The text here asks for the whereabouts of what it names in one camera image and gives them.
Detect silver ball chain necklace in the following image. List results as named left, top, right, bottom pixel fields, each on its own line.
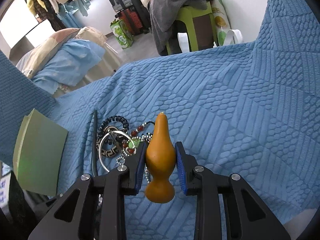
left=115, top=132, right=154, bottom=185

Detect small green jewelry piece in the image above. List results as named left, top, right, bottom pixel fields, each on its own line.
left=127, top=138, right=141, bottom=148

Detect orange gourd ornament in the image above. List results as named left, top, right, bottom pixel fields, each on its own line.
left=145, top=112, right=176, bottom=204

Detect black spiral hair tie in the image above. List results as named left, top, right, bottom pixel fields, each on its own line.
left=96, top=115, right=130, bottom=138

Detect black cord necklace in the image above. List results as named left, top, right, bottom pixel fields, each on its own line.
left=90, top=109, right=99, bottom=178

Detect black patterned bangle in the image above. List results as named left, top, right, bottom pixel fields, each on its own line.
left=96, top=126, right=124, bottom=158

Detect green open cardboard box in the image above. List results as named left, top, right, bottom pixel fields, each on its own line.
left=12, top=109, right=68, bottom=196

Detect right blue textured cushion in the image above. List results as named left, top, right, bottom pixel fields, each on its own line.
left=49, top=0, right=320, bottom=240

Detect blue textured cushion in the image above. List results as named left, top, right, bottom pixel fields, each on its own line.
left=49, top=0, right=320, bottom=240
left=0, top=49, right=106, bottom=170

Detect left blue textured cushion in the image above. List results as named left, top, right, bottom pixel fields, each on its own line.
left=0, top=49, right=106, bottom=170

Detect light blue bed sheet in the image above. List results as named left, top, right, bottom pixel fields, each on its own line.
left=31, top=38, right=106, bottom=95

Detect beige pink quilt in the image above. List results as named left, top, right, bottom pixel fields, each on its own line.
left=16, top=27, right=107, bottom=79

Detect green shopping bag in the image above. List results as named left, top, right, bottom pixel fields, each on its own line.
left=110, top=18, right=134, bottom=49

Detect fruit pattern rolled mat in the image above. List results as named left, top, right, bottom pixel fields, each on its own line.
left=210, top=0, right=234, bottom=46

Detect green plastic stool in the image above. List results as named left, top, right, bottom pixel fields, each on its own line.
left=166, top=2, right=218, bottom=55

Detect red suitcase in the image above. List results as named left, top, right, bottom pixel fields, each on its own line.
left=117, top=7, right=144, bottom=36

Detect hanging clothes rack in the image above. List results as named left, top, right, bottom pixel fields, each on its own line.
left=24, top=0, right=91, bottom=31

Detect grey blanket on stool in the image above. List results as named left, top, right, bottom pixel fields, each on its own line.
left=149, top=0, right=213, bottom=56

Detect red bead bracelet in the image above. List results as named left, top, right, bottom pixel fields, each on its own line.
left=121, top=121, right=156, bottom=156

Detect silver bangle ring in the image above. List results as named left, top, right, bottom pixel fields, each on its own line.
left=98, top=129, right=137, bottom=173

